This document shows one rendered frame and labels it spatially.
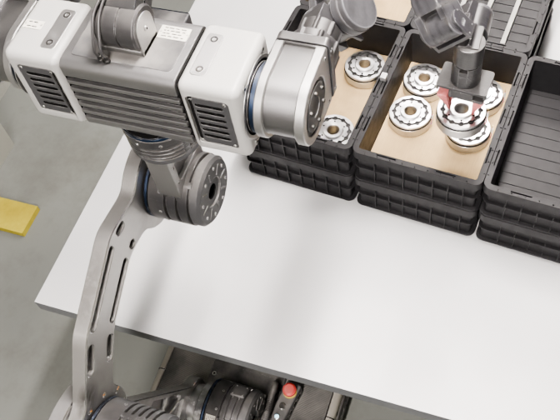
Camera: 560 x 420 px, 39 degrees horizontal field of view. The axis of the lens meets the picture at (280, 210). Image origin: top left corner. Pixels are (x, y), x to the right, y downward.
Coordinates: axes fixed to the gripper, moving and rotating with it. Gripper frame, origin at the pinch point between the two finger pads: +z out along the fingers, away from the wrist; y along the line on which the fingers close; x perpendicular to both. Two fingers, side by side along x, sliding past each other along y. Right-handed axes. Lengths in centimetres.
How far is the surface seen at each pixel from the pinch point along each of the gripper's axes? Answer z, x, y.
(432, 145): 22.8, -4.8, 6.7
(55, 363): 107, 60, 110
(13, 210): 105, 14, 157
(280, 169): 30, 9, 41
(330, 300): 36, 36, 17
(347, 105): 23.2, -10.2, 30.2
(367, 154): 12.8, 9.2, 17.8
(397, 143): 22.9, -2.7, 14.7
